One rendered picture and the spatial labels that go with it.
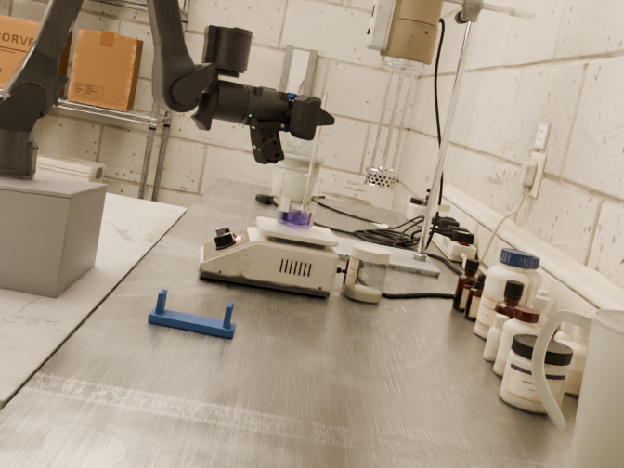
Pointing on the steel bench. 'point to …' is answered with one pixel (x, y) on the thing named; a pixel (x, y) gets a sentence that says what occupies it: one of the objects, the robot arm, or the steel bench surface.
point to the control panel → (226, 248)
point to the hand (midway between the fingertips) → (313, 117)
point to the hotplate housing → (275, 265)
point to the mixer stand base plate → (399, 260)
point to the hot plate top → (296, 233)
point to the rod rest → (191, 319)
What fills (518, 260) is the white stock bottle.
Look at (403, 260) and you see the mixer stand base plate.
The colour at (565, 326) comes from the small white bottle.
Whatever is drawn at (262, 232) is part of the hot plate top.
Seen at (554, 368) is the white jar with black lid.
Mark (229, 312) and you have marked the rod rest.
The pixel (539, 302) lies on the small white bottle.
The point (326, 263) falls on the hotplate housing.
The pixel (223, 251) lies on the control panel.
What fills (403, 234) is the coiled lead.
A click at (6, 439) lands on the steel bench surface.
